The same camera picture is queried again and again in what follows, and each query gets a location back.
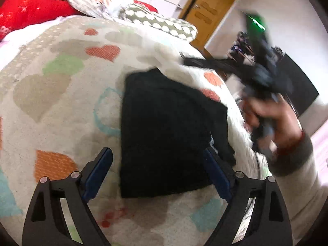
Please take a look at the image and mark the black pants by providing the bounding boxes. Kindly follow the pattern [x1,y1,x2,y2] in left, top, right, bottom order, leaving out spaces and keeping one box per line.
[120,68,236,198]

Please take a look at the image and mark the right forearm grey sleeve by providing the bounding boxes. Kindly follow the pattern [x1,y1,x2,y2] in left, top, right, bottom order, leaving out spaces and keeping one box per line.
[268,133,327,245]

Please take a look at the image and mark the right hand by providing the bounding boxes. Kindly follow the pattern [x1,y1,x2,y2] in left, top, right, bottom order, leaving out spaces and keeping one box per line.
[242,95,304,149]

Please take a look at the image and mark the white shelf unit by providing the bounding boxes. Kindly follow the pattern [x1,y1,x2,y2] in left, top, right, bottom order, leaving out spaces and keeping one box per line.
[226,31,254,104]

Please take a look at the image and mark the black television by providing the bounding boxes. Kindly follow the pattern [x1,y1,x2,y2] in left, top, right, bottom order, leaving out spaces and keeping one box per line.
[277,54,319,117]

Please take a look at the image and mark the wooden door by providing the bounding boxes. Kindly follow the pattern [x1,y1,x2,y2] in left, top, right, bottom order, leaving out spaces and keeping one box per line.
[179,0,235,51]

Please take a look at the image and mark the olive white patterned pillow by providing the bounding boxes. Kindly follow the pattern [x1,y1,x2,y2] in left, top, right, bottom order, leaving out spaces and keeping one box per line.
[122,3,198,42]

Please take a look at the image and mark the heart patterned quilt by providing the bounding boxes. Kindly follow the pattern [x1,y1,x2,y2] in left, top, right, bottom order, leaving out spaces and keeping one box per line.
[1,16,270,245]

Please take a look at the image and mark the white bed sheet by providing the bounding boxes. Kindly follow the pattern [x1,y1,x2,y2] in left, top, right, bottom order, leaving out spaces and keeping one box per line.
[0,15,77,70]

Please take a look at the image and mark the red long pillow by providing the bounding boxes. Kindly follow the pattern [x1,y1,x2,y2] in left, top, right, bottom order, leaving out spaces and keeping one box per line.
[0,0,82,39]

